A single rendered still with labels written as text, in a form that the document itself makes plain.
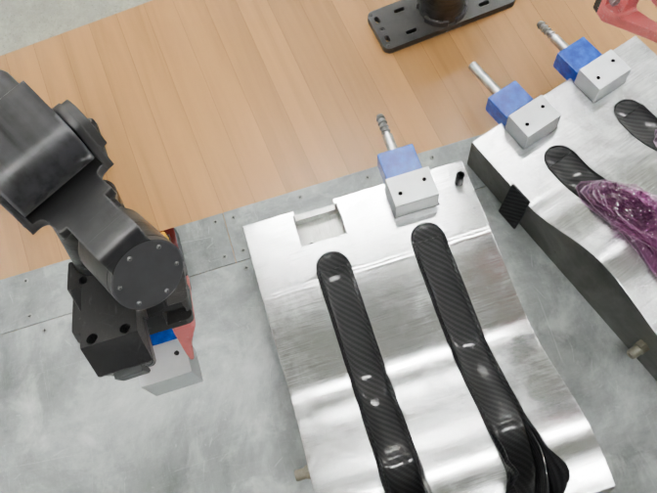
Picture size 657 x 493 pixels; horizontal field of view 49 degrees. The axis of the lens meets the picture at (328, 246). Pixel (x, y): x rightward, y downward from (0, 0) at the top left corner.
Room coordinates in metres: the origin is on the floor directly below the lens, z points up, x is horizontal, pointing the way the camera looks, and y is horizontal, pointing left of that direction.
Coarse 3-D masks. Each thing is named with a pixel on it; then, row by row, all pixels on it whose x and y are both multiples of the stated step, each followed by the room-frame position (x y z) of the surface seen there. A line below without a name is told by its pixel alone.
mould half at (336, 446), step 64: (384, 192) 0.35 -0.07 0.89; (448, 192) 0.34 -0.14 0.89; (256, 256) 0.30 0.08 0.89; (320, 256) 0.29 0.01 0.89; (384, 256) 0.28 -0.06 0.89; (320, 320) 0.22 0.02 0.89; (384, 320) 0.21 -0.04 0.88; (512, 320) 0.18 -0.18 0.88; (320, 384) 0.15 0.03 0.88; (448, 384) 0.13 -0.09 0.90; (512, 384) 0.11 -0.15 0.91; (320, 448) 0.09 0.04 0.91; (448, 448) 0.06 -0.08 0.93; (576, 448) 0.04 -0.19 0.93
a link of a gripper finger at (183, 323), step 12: (192, 300) 0.22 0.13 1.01; (168, 312) 0.21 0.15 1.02; (180, 312) 0.21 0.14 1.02; (192, 312) 0.21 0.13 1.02; (156, 324) 0.20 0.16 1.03; (168, 324) 0.20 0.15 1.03; (180, 324) 0.20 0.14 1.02; (192, 324) 0.20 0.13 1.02; (180, 336) 0.19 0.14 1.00; (192, 336) 0.19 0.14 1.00; (192, 348) 0.19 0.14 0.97
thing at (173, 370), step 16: (160, 336) 0.21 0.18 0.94; (160, 352) 0.20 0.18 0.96; (176, 352) 0.19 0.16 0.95; (160, 368) 0.18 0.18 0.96; (176, 368) 0.18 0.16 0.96; (192, 368) 0.18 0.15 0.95; (144, 384) 0.17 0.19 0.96; (160, 384) 0.17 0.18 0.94; (176, 384) 0.17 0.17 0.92; (192, 384) 0.17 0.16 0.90
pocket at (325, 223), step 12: (336, 204) 0.35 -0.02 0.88; (300, 216) 0.35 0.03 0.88; (312, 216) 0.35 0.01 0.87; (324, 216) 0.35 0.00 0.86; (336, 216) 0.34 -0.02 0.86; (300, 228) 0.34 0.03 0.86; (312, 228) 0.34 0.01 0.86; (324, 228) 0.33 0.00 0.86; (336, 228) 0.33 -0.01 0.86; (300, 240) 0.32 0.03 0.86; (312, 240) 0.32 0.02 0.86; (324, 240) 0.32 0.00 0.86
